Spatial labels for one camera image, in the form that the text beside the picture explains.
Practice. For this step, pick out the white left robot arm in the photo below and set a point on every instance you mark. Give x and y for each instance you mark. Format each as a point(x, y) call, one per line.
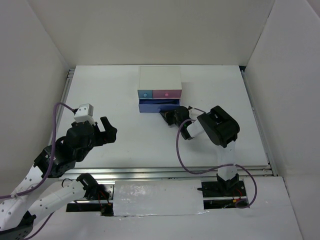
point(25, 206)

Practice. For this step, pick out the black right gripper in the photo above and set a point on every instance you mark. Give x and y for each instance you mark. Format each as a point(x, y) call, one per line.
point(167, 114)

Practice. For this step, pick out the light blue drawer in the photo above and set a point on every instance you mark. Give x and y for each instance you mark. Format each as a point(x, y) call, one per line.
point(145, 94)

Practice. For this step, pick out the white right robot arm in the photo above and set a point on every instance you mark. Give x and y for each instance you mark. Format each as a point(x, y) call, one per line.
point(221, 129)

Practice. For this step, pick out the aluminium rail frame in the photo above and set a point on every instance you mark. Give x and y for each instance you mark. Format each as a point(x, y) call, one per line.
point(152, 173)

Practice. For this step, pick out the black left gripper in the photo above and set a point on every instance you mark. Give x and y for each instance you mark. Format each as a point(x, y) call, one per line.
point(105, 138)

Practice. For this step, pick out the pink drawer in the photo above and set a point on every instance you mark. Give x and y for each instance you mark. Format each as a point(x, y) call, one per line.
point(167, 94)

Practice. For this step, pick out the white drawer cabinet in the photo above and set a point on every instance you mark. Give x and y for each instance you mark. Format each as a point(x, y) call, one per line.
point(160, 78)

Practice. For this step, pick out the white foam block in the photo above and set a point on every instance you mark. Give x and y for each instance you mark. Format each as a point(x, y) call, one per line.
point(157, 198)

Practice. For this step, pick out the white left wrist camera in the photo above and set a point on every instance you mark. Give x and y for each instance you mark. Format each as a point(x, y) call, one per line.
point(84, 113)

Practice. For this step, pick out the purple drawer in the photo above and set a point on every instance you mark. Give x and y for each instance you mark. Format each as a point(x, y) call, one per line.
point(157, 105)

